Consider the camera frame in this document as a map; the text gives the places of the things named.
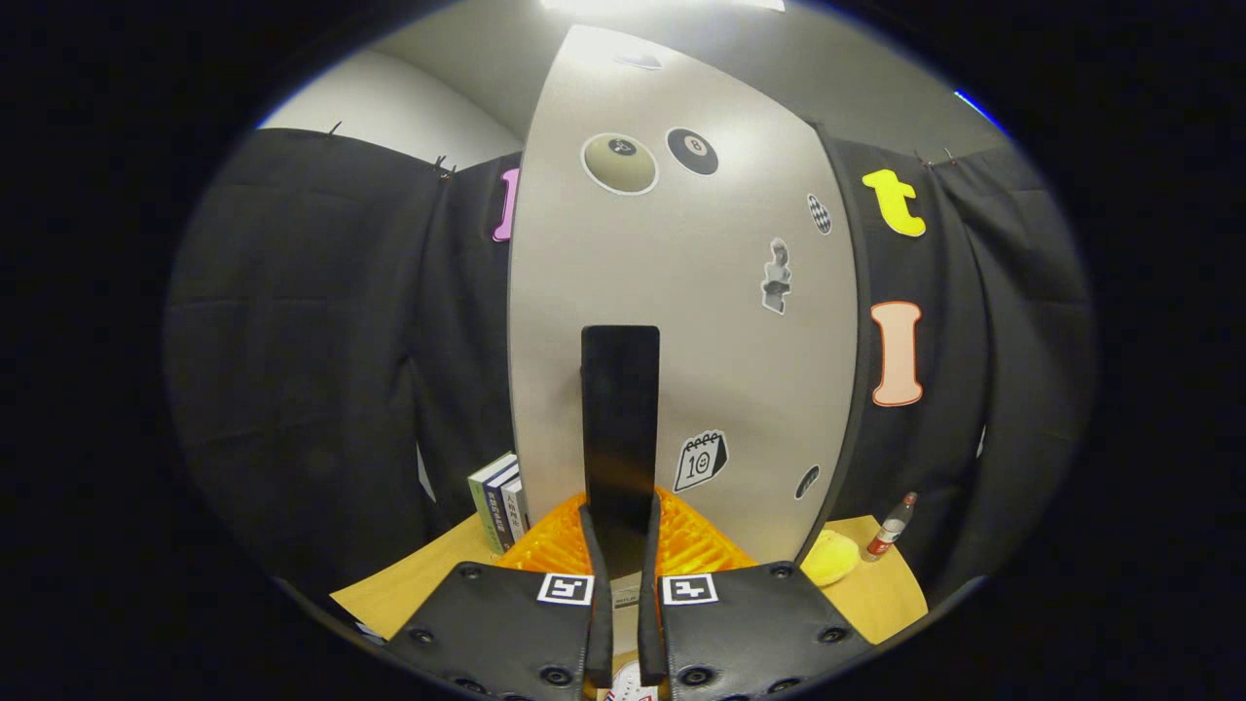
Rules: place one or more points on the grey shoe cabinet door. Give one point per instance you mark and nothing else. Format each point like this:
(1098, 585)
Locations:
(681, 292)

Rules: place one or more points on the dark grey shoe cabinet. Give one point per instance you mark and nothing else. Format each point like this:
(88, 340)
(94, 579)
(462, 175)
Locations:
(843, 477)

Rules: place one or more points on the large ceiling light panel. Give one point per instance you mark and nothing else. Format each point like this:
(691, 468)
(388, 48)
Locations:
(584, 4)

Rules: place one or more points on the yellow plush toy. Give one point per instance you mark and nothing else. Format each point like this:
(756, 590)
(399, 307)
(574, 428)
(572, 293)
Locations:
(829, 560)

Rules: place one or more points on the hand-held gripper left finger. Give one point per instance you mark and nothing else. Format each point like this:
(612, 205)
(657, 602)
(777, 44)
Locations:
(601, 623)

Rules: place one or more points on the blue spine book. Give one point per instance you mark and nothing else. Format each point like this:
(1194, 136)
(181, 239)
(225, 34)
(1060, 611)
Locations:
(498, 511)

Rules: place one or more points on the green spine book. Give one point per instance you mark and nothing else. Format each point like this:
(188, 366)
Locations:
(482, 501)

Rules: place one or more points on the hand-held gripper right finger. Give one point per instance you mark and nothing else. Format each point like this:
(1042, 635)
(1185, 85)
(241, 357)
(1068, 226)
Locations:
(650, 623)

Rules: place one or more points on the small blue white packet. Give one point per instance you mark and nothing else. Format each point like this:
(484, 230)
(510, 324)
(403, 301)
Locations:
(370, 633)

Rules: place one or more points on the black backdrop cloth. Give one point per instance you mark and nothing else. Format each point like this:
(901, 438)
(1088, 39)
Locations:
(311, 341)

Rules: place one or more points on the red label plastic bottle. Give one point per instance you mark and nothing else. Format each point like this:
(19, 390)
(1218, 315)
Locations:
(886, 535)

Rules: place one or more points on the white canvas shoe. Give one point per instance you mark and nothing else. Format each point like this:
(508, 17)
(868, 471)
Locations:
(626, 689)

